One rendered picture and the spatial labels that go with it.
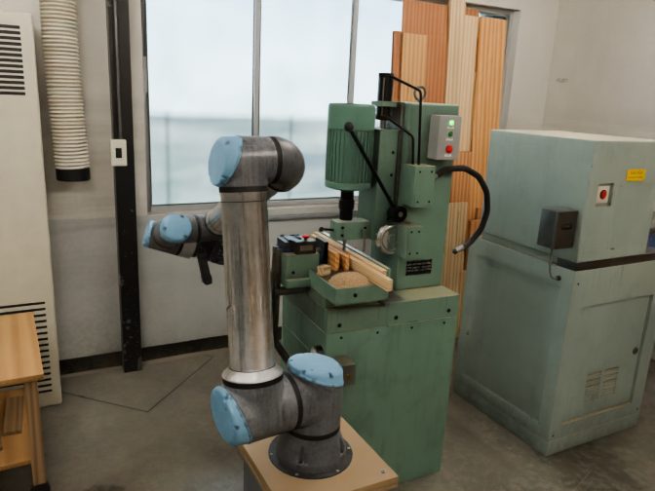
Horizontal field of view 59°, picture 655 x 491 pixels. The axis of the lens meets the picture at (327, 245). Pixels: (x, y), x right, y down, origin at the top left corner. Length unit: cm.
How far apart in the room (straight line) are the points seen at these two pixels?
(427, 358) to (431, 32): 220
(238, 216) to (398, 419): 132
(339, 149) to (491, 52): 217
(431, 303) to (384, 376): 33
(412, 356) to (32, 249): 175
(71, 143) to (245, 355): 179
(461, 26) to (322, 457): 299
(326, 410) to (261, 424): 18
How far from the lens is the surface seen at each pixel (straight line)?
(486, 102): 406
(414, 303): 222
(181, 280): 339
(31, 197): 287
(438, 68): 384
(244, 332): 139
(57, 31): 296
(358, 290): 200
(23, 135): 284
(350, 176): 210
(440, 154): 218
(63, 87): 295
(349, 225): 219
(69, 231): 322
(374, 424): 236
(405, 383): 234
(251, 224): 134
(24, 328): 275
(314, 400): 150
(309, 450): 158
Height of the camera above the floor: 153
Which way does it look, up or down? 15 degrees down
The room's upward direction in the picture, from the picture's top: 3 degrees clockwise
